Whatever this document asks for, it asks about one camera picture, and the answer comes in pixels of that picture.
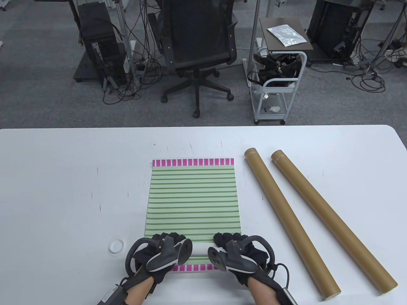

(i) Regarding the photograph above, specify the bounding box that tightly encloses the silver plastic bag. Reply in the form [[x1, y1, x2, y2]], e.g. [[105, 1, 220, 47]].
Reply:
[[266, 24, 308, 47]]

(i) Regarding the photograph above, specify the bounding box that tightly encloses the person's right forearm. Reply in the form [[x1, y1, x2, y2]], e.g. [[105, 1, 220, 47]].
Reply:
[[248, 276, 283, 305]]

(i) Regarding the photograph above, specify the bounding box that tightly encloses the black headset gear pile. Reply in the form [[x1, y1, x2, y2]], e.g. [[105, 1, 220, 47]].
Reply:
[[247, 52, 302, 88]]

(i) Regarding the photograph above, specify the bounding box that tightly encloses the tangle of black cables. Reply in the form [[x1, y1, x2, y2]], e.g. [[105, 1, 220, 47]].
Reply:
[[101, 0, 164, 105], [348, 30, 407, 93]]

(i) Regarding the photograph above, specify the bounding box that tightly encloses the person's left hand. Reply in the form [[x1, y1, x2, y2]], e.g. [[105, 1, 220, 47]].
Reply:
[[122, 233, 188, 300]]

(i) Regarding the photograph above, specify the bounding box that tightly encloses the grey hand tracker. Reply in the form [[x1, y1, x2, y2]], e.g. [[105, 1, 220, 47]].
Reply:
[[126, 237, 193, 280], [208, 235, 275, 277]]

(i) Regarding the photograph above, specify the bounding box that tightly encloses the silver metal frame post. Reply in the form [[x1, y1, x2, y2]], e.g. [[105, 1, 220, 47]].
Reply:
[[114, 0, 140, 87], [247, 0, 262, 75]]

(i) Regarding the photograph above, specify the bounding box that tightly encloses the person's left forearm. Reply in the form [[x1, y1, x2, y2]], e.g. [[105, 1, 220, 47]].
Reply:
[[125, 278, 154, 305]]

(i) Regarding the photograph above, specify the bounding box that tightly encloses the white power strip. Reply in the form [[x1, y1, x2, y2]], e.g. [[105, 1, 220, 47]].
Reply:
[[386, 48, 407, 62]]

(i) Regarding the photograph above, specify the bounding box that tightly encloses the dark grey floor plate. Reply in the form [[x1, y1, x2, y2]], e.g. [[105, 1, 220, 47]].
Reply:
[[73, 50, 102, 83]]

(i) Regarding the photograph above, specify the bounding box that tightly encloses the brown cardboard mailing tube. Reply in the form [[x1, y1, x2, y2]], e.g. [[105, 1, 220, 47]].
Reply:
[[244, 147, 341, 301], [271, 150, 398, 293]]

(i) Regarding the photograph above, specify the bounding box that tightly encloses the black computer tower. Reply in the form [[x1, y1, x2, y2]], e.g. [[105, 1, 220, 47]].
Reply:
[[307, 0, 374, 62], [77, 3, 128, 86]]

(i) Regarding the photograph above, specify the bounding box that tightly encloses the person's right hand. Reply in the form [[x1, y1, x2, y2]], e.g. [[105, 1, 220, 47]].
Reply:
[[213, 233, 282, 288]]

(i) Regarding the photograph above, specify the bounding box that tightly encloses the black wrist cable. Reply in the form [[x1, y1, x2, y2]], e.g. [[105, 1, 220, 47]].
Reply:
[[270, 262, 291, 291]]

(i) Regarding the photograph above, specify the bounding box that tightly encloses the green striped mouse pad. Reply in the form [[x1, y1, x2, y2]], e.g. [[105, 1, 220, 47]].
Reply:
[[144, 158, 243, 273], [190, 242, 213, 258]]

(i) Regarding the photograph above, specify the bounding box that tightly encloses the black office chair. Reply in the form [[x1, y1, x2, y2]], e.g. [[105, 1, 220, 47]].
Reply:
[[148, 0, 239, 119]]

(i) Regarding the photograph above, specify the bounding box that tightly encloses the white rolling cart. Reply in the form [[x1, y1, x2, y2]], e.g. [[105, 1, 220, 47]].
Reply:
[[243, 48, 308, 125]]

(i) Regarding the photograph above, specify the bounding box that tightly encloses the brown side table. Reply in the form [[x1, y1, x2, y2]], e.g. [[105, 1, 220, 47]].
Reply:
[[259, 17, 314, 52]]

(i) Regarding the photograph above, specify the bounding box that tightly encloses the grey forearm sensor box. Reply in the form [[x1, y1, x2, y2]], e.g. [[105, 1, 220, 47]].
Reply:
[[101, 284, 128, 305], [276, 287, 299, 305]]

